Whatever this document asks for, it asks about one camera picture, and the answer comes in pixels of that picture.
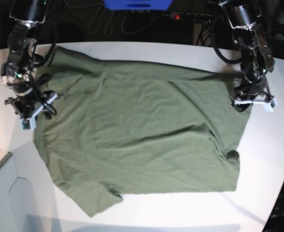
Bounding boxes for blue box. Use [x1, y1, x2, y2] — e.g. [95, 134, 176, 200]
[103, 0, 173, 11]

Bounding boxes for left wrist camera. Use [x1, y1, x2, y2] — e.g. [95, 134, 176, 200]
[263, 98, 277, 112]

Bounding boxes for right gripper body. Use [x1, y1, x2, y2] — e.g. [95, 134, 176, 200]
[4, 91, 63, 122]

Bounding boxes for black power strip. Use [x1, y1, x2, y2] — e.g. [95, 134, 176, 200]
[161, 12, 215, 24]

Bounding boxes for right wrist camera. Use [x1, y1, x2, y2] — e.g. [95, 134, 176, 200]
[19, 118, 36, 131]

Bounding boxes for olive green t-shirt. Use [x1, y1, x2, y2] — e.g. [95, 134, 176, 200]
[34, 47, 251, 217]

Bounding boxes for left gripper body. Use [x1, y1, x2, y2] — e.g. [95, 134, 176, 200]
[230, 79, 275, 109]

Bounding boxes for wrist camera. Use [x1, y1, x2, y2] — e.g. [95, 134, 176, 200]
[19, 118, 36, 131]
[263, 98, 277, 112]

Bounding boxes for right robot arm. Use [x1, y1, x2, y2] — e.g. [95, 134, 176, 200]
[0, 0, 59, 131]

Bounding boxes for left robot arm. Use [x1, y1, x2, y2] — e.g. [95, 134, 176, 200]
[210, 0, 277, 112]

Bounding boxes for tangled background cables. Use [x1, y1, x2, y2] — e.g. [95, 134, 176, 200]
[86, 9, 145, 34]

